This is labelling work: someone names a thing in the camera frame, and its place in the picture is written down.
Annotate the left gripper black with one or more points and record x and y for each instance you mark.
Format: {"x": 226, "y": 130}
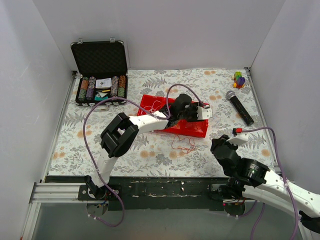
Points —
{"x": 192, "y": 113}

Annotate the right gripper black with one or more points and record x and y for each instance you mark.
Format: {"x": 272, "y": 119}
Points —
{"x": 218, "y": 144}

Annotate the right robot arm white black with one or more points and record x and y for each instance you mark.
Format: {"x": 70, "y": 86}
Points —
{"x": 250, "y": 178}

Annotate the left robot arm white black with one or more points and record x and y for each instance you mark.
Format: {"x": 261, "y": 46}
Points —
{"x": 119, "y": 135}

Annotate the floral patterned mat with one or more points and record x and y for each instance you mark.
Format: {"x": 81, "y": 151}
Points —
{"x": 152, "y": 154}

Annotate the red three-compartment bin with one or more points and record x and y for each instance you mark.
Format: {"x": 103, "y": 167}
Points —
{"x": 192, "y": 129}

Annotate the black microphone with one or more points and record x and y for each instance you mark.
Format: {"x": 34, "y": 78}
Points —
{"x": 241, "y": 110}

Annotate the colourful toy block train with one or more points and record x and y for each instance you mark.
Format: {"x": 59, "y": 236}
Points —
{"x": 238, "y": 80}

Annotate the black poker chip case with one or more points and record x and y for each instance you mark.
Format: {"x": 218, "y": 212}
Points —
{"x": 103, "y": 70}

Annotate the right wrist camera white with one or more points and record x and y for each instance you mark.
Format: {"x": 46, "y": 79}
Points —
{"x": 239, "y": 137}

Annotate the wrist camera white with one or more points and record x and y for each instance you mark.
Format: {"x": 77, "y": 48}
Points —
{"x": 204, "y": 112}
{"x": 239, "y": 137}

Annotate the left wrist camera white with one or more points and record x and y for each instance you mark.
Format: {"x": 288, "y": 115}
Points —
{"x": 204, "y": 112}

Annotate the aluminium frame rail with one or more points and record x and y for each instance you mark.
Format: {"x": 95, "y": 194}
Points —
{"x": 56, "y": 213}

